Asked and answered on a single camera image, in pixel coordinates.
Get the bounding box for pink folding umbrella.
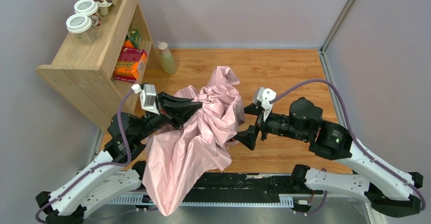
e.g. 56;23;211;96
142;66;245;216

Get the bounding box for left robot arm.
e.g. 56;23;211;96
35;90;202;223

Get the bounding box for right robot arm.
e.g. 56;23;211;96
234;97;425;218

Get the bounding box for green squeeze bottle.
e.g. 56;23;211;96
158;41;176;75

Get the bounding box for orange pink snack box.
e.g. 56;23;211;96
112;46;147;83

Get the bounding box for wooden shelf unit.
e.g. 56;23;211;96
36;0;161;131

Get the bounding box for green carton on shelf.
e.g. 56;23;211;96
125;29;142;49

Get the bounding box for white lidded jar front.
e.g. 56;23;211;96
66;14;97;44

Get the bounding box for white lidded jar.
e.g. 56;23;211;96
74;0;101;27
66;14;97;44

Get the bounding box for white lidded jar rear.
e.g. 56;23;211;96
74;0;101;27

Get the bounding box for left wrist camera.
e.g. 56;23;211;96
131;83;160;115

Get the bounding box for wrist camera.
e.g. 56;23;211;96
131;83;160;115
253;87;276;121

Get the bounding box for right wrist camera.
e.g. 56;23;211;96
253;87;276;121

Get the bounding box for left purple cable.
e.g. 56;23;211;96
35;87;159;224

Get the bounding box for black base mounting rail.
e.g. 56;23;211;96
111;171;317;213

